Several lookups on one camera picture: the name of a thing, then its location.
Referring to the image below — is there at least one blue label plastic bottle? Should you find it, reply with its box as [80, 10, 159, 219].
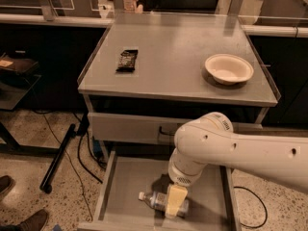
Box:
[139, 192, 190, 218]

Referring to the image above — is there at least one black drawer handle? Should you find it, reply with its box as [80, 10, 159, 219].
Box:
[159, 126, 175, 136]

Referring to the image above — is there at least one open grey middle drawer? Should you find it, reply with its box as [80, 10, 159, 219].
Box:
[77, 152, 242, 231]

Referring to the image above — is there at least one grey drawer cabinet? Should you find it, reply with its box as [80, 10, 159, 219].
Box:
[77, 13, 282, 166]

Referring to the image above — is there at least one white rail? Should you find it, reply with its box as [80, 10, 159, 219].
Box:
[0, 13, 114, 28]
[242, 25, 308, 39]

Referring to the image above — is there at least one black snack bar packet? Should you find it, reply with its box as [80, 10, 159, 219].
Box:
[116, 49, 139, 72]

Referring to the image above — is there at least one white rail right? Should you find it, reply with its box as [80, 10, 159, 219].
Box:
[242, 25, 308, 39]

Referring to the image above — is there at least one black floor cable right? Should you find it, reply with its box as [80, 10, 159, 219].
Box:
[233, 186, 269, 229]

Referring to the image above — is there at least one white rail left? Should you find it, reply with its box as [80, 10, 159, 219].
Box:
[0, 13, 114, 28]

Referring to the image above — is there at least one black floor cable left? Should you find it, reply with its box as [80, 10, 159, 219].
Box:
[32, 108, 108, 221]

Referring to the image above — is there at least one dark side table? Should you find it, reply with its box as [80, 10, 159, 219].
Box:
[0, 75, 59, 158]

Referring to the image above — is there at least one grey top drawer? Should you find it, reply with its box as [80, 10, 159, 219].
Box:
[88, 112, 264, 152]

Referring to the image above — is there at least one black floor cable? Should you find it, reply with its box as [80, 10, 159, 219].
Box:
[32, 108, 108, 221]
[233, 186, 269, 229]

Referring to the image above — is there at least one brown shoe upper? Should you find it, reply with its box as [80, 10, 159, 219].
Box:
[0, 175, 14, 198]

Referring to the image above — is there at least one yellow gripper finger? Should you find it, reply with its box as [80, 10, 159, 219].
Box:
[165, 184, 188, 218]

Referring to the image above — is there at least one brown shoe lower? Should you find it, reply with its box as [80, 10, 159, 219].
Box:
[0, 209, 49, 231]

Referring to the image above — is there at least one black metal stand leg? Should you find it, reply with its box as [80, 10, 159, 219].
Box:
[39, 124, 75, 194]

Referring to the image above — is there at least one white paper bowl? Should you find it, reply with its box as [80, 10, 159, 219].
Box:
[204, 54, 254, 86]

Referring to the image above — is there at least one brown shoe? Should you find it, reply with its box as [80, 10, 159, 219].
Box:
[0, 175, 14, 198]
[0, 209, 49, 231]

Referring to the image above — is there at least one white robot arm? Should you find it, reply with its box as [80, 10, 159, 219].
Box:
[168, 112, 308, 193]

